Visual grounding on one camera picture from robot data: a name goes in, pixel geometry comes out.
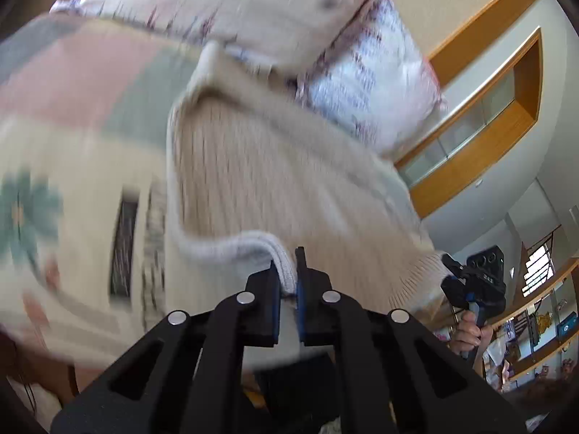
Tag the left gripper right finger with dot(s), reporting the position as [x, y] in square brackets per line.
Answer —
[394, 374]

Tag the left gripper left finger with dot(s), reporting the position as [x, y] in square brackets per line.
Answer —
[183, 375]

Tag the beige cable-knit sweater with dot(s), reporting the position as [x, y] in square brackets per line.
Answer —
[252, 176]

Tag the person's right hand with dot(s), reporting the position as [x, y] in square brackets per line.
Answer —
[468, 336]

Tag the wooden glass-door cabinet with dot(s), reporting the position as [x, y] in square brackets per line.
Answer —
[478, 133]

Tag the floral pillow with tree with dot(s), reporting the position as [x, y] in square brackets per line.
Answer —
[373, 81]

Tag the pastel patchwork bed cover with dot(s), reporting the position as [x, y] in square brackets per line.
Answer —
[84, 110]

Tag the pink floral pillow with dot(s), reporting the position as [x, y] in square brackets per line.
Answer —
[285, 35]

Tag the wooden wall shelf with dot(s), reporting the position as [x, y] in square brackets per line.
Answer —
[538, 338]

